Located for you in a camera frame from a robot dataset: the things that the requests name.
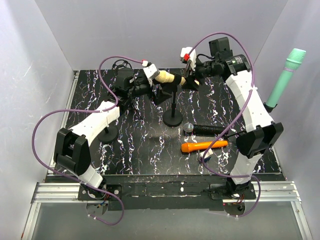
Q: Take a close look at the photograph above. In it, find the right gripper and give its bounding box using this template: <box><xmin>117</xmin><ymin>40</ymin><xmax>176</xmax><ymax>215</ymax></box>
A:
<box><xmin>181</xmin><ymin>56</ymin><xmax>218</xmax><ymax>92</ymax></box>

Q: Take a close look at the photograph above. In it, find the cream microphone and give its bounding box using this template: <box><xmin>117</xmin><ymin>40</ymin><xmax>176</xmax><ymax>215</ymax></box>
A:
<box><xmin>154</xmin><ymin>70</ymin><xmax>187</xmax><ymax>86</ymax></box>

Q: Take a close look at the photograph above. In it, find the round-base stand for cream mic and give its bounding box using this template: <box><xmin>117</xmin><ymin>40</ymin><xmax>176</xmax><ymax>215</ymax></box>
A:
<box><xmin>162</xmin><ymin>74</ymin><xmax>183</xmax><ymax>127</ymax></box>

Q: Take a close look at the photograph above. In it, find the black silver-mesh microphone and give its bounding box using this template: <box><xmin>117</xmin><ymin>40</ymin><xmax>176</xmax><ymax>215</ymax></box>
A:
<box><xmin>183</xmin><ymin>122</ymin><xmax>225</xmax><ymax>136</ymax></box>

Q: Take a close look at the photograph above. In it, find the tripod shock-mount mic stand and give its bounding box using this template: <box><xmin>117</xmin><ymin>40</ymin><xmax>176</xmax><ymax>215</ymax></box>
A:
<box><xmin>111</xmin><ymin>59</ymin><xmax>143</xmax><ymax>120</ymax></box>

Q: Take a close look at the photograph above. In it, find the orange microphone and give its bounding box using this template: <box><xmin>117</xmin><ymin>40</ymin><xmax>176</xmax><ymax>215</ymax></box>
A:
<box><xmin>181</xmin><ymin>140</ymin><xmax>228</xmax><ymax>153</ymax></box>

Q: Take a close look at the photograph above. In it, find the short round-base mic stand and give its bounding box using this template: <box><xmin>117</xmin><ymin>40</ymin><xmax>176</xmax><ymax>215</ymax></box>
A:
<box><xmin>97</xmin><ymin>126</ymin><xmax>119</xmax><ymax>144</ymax></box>

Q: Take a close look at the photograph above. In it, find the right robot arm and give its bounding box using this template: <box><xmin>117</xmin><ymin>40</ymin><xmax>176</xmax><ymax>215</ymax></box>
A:
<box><xmin>180</xmin><ymin>37</ymin><xmax>284</xmax><ymax>199</ymax></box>

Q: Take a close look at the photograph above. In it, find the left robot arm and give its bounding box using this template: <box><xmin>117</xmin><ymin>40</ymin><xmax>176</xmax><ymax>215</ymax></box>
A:
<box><xmin>53</xmin><ymin>65</ymin><xmax>184</xmax><ymax>200</ymax></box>

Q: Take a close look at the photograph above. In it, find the tripod stand for green mic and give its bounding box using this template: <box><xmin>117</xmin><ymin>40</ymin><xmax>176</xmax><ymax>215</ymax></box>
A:
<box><xmin>216</xmin><ymin>102</ymin><xmax>278</xmax><ymax>141</ymax></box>

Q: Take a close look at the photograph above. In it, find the green microphone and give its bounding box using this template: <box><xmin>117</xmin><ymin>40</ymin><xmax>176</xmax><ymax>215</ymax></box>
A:
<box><xmin>263</xmin><ymin>48</ymin><xmax>306</xmax><ymax>113</ymax></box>

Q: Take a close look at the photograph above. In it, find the small white blue box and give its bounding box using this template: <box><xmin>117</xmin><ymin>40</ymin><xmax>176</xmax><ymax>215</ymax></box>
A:
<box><xmin>200</xmin><ymin>149</ymin><xmax>214</xmax><ymax>163</ymax></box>

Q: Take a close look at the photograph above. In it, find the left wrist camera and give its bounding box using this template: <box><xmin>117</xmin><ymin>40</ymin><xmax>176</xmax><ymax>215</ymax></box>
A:
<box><xmin>143</xmin><ymin>64</ymin><xmax>160</xmax><ymax>87</ymax></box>

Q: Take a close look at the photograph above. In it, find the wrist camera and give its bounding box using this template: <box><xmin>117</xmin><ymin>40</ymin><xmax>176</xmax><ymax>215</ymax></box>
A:
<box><xmin>180</xmin><ymin>47</ymin><xmax>197</xmax><ymax>69</ymax></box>
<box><xmin>143</xmin><ymin>64</ymin><xmax>160</xmax><ymax>87</ymax></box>

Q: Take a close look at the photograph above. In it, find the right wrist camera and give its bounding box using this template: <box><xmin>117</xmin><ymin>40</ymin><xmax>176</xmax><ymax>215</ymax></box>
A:
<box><xmin>180</xmin><ymin>47</ymin><xmax>197</xmax><ymax>69</ymax></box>

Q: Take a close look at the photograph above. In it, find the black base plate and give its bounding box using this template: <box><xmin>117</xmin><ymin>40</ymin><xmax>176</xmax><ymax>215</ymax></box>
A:
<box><xmin>44</xmin><ymin>173</ymin><xmax>286</xmax><ymax>211</ymax></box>

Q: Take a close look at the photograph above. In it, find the aluminium rail frame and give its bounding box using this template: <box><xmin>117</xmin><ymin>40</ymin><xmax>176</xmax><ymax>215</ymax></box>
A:
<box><xmin>21</xmin><ymin>69</ymin><xmax>313</xmax><ymax>240</ymax></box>

